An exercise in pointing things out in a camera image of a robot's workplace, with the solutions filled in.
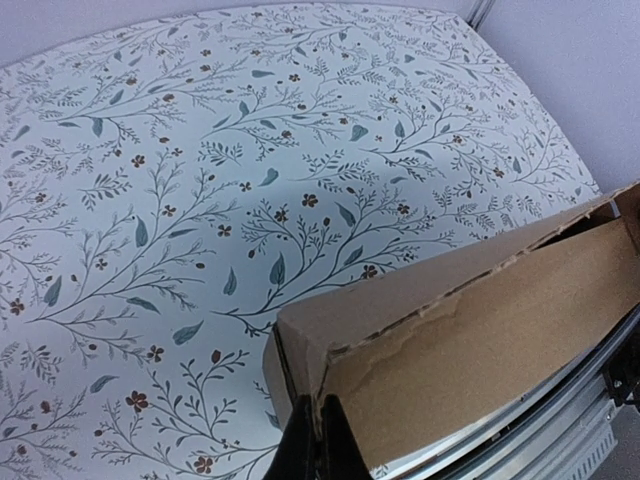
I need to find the brown cardboard box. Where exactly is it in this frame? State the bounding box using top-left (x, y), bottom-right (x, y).
top-left (263, 184), bottom-right (639, 467)

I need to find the right aluminium frame post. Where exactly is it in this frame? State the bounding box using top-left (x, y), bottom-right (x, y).
top-left (466, 0), bottom-right (495, 30)

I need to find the floral patterned table mat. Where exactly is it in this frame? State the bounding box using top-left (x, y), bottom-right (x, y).
top-left (1, 3), bottom-right (600, 479)

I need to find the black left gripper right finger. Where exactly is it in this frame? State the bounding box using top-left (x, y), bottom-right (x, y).
top-left (320, 394), bottom-right (372, 480)

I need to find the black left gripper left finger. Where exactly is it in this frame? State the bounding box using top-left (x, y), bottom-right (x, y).
top-left (263, 395), bottom-right (316, 480)

